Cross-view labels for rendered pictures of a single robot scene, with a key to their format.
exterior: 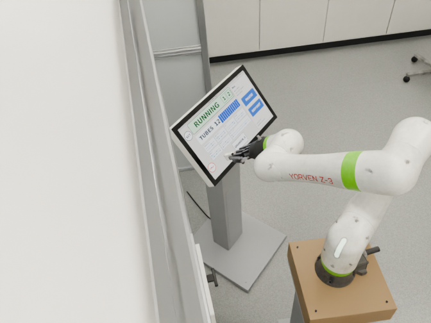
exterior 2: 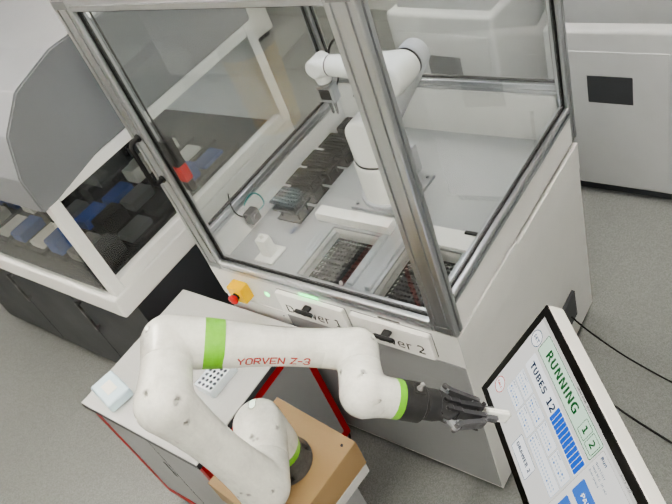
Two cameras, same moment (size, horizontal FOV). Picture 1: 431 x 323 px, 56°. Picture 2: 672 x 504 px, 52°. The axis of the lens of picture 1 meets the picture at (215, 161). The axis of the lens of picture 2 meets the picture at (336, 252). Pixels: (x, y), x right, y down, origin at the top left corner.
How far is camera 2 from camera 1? 2.00 m
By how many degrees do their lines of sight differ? 87
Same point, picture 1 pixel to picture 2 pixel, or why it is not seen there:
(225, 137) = (530, 420)
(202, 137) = (533, 367)
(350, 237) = (247, 413)
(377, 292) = not seen: hidden behind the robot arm
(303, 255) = (329, 443)
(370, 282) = not seen: hidden behind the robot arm
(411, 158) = (145, 337)
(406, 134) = (160, 361)
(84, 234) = not seen: outside the picture
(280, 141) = (357, 362)
